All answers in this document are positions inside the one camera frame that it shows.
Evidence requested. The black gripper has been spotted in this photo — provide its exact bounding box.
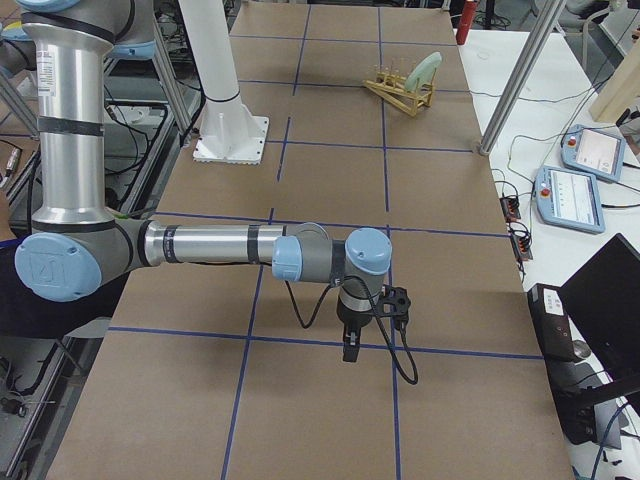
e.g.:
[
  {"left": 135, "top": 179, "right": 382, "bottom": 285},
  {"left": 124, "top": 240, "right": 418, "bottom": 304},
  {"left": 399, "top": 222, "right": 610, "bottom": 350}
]
[{"left": 337, "top": 275, "right": 382, "bottom": 362}]

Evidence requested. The pale green plate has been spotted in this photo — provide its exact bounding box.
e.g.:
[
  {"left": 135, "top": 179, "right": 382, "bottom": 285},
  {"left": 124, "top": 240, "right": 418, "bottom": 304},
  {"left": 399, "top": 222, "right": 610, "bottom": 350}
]
[{"left": 404, "top": 52, "right": 442, "bottom": 92}]

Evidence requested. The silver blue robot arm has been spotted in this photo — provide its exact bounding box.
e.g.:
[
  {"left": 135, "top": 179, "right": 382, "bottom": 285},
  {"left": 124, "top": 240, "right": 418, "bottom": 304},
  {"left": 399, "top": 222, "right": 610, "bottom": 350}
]
[{"left": 14, "top": 1, "right": 392, "bottom": 362}]

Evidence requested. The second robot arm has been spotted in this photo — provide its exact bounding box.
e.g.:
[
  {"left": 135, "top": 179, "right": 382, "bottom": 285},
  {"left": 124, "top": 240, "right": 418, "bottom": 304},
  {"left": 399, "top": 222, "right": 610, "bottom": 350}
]
[{"left": 1, "top": 1, "right": 156, "bottom": 78}]

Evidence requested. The brown paper table cover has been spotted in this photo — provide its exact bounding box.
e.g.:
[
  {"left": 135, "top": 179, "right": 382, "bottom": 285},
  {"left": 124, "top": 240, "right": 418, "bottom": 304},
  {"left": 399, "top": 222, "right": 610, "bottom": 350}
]
[{"left": 46, "top": 4, "right": 576, "bottom": 480}]

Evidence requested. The near orange black adapter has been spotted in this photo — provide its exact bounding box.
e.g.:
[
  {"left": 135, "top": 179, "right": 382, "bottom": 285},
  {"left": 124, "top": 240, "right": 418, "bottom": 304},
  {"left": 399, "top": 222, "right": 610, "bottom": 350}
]
[{"left": 510, "top": 231, "right": 533, "bottom": 262}]

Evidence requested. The orange black adapter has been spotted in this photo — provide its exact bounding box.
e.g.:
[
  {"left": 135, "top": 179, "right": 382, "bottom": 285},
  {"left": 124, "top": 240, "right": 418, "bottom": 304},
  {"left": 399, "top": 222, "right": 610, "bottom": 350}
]
[
  {"left": 510, "top": 231, "right": 533, "bottom": 262},
  {"left": 499, "top": 195, "right": 521, "bottom": 223}
]

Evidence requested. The black computer box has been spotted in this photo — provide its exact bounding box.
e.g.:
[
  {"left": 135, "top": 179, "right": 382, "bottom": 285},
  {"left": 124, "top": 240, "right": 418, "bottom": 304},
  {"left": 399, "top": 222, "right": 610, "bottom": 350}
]
[{"left": 527, "top": 283, "right": 592, "bottom": 363}]

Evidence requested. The far orange black adapter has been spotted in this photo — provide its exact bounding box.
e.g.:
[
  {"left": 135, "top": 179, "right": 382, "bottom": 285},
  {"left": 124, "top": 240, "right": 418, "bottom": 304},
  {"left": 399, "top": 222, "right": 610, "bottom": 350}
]
[{"left": 499, "top": 195, "right": 521, "bottom": 223}]

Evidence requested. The black monitor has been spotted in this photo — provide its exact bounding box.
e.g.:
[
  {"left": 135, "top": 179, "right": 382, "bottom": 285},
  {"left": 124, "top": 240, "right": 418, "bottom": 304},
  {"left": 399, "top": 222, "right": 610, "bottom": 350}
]
[{"left": 559, "top": 233, "right": 639, "bottom": 379}]

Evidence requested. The wooden dish rack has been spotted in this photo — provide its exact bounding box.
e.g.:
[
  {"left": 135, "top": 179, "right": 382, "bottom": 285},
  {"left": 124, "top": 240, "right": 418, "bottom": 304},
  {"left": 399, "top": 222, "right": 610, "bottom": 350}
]
[{"left": 362, "top": 66, "right": 436, "bottom": 117}]

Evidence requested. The near teach pendant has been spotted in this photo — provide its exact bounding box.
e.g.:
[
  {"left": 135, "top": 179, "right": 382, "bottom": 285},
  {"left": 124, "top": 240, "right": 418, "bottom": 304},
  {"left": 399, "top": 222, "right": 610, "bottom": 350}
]
[{"left": 534, "top": 166, "right": 606, "bottom": 234}]

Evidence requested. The teach pendant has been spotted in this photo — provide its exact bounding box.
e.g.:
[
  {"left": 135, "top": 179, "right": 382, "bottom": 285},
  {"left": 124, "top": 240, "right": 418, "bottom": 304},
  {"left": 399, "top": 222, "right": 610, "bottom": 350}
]
[
  {"left": 534, "top": 166, "right": 606, "bottom": 234},
  {"left": 561, "top": 124, "right": 624, "bottom": 183}
]

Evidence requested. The far teach pendant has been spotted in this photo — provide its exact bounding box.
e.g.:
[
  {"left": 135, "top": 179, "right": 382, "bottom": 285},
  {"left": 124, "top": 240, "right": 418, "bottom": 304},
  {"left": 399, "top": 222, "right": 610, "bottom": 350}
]
[{"left": 561, "top": 124, "right": 624, "bottom": 183}]

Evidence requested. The red cylinder bottle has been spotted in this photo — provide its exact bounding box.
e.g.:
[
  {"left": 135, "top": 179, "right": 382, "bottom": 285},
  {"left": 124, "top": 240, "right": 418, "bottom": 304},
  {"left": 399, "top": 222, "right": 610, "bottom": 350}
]
[{"left": 456, "top": 0, "right": 478, "bottom": 46}]

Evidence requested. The wooden board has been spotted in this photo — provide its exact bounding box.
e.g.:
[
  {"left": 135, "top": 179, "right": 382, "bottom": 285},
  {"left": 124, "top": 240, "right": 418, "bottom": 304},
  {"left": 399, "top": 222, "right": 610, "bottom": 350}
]
[{"left": 591, "top": 0, "right": 640, "bottom": 124}]

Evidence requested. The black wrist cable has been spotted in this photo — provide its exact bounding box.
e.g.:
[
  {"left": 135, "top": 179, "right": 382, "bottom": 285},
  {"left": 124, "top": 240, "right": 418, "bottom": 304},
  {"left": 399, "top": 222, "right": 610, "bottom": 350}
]
[{"left": 283, "top": 275, "right": 420, "bottom": 386}]

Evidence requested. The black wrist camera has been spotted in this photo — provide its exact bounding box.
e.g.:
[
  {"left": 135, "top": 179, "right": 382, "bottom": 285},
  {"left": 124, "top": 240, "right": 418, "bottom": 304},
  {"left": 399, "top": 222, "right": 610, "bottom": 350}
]
[{"left": 377, "top": 285, "right": 411, "bottom": 322}]

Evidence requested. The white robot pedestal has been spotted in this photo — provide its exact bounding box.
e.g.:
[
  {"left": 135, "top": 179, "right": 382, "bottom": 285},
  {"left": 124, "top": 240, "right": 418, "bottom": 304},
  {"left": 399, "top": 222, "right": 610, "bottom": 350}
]
[{"left": 179, "top": 0, "right": 269, "bottom": 165}]

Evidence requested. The aluminium frame post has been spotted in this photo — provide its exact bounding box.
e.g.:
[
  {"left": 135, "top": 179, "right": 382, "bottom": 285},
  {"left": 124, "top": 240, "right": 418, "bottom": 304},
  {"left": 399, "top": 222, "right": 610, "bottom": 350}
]
[{"left": 478, "top": 0, "right": 566, "bottom": 156}]

